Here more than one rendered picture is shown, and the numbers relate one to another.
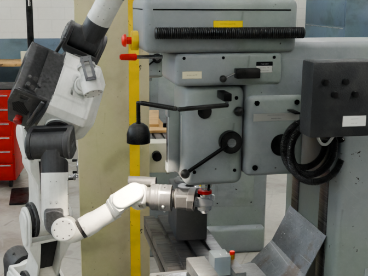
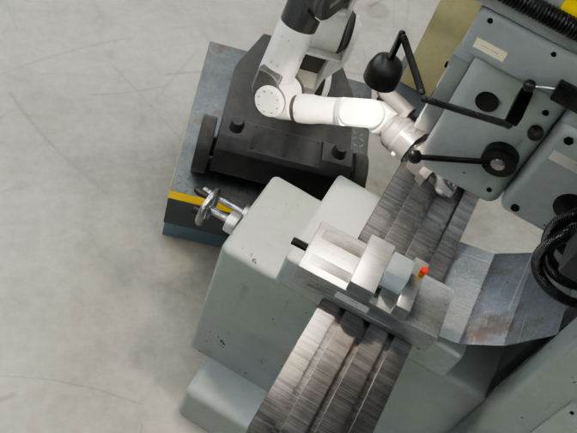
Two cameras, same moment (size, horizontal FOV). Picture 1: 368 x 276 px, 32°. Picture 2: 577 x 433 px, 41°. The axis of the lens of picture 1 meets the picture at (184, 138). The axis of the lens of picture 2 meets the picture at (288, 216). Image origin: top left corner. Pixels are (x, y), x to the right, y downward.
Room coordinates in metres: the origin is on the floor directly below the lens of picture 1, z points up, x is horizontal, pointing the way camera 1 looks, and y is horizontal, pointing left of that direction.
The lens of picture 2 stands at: (0.76, -0.24, 2.46)
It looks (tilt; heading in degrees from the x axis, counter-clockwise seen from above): 51 degrees down; 21
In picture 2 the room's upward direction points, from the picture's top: 23 degrees clockwise
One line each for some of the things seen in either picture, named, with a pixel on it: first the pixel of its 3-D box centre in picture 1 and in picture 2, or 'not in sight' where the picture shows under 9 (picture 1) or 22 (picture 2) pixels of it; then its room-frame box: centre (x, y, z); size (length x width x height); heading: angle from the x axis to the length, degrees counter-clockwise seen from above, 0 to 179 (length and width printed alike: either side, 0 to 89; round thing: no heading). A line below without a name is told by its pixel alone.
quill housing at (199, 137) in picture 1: (207, 130); (498, 109); (2.05, -0.07, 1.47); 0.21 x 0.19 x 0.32; 12
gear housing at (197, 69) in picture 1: (219, 65); (569, 39); (2.06, -0.11, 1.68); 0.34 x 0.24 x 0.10; 102
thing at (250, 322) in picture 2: not in sight; (341, 330); (2.05, -0.05, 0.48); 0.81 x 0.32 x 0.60; 102
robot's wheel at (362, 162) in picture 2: not in sight; (353, 181); (2.54, 0.27, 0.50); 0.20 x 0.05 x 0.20; 33
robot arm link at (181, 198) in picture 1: (177, 199); (420, 154); (2.06, 0.02, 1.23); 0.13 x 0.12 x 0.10; 174
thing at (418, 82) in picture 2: (160, 105); (413, 67); (1.87, 0.07, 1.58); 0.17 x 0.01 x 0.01; 48
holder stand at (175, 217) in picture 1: (187, 206); not in sight; (2.45, -0.01, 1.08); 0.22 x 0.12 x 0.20; 9
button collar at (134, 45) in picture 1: (134, 40); not in sight; (2.01, 0.15, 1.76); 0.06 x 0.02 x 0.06; 12
